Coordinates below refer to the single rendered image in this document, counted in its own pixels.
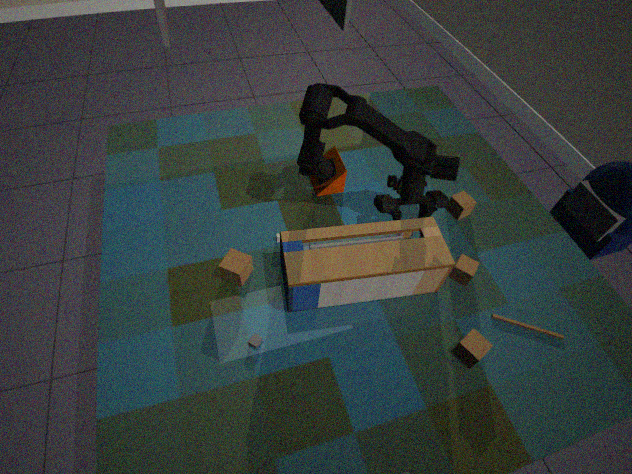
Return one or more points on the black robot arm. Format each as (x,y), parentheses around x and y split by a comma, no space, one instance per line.
(413,150)

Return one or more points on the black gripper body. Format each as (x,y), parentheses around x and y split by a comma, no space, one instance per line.
(411,193)

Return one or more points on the brown thin bar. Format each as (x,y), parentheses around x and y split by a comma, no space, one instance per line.
(526,326)

